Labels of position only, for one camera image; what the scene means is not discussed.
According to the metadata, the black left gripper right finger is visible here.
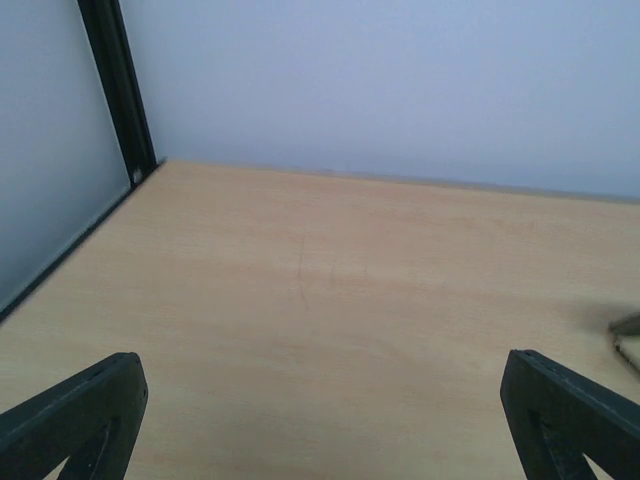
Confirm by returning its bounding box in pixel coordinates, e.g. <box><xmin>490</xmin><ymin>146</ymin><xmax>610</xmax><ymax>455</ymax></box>
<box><xmin>501</xmin><ymin>350</ymin><xmax>639</xmax><ymax>479</ymax></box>

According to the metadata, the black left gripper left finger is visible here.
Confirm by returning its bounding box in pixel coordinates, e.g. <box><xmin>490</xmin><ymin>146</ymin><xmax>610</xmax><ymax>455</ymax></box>
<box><xmin>1</xmin><ymin>352</ymin><xmax>147</xmax><ymax>479</ymax></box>

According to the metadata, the grey sunglasses case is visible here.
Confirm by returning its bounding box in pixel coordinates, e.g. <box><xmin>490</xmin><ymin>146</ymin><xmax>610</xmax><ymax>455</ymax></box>
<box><xmin>607</xmin><ymin>312</ymin><xmax>639</xmax><ymax>376</ymax></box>

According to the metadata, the black enclosure frame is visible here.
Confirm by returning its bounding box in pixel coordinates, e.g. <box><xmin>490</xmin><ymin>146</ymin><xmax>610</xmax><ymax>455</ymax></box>
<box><xmin>1</xmin><ymin>1</ymin><xmax>161</xmax><ymax>317</ymax></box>

